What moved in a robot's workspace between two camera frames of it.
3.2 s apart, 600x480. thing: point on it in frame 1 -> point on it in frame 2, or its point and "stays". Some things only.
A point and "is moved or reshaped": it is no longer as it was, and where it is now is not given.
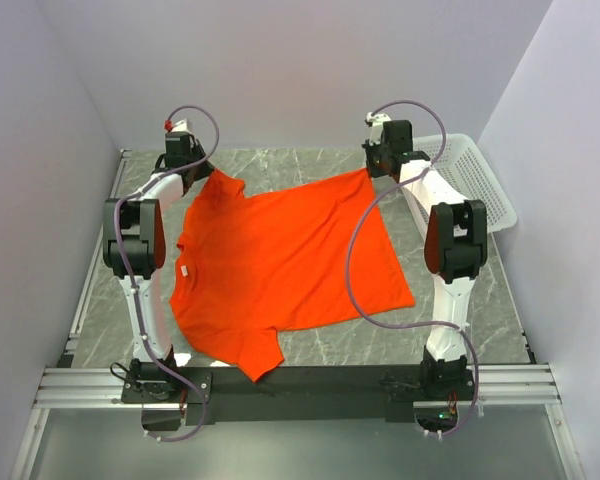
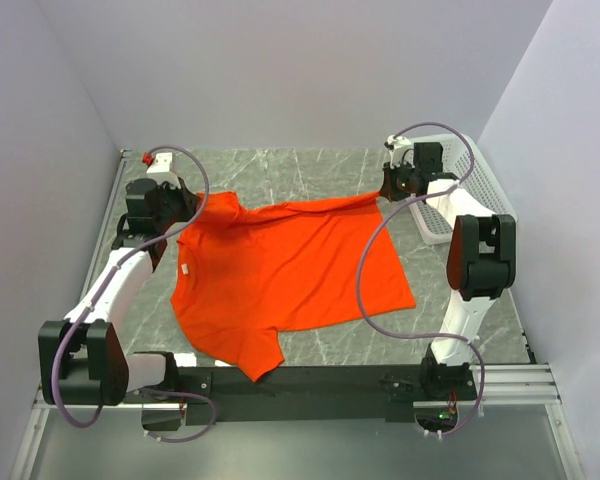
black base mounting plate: x=297 y=395 stays
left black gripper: x=200 y=166 -> x=183 y=203
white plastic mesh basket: x=459 y=158 stays
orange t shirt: x=250 y=267 is moved or reshaped
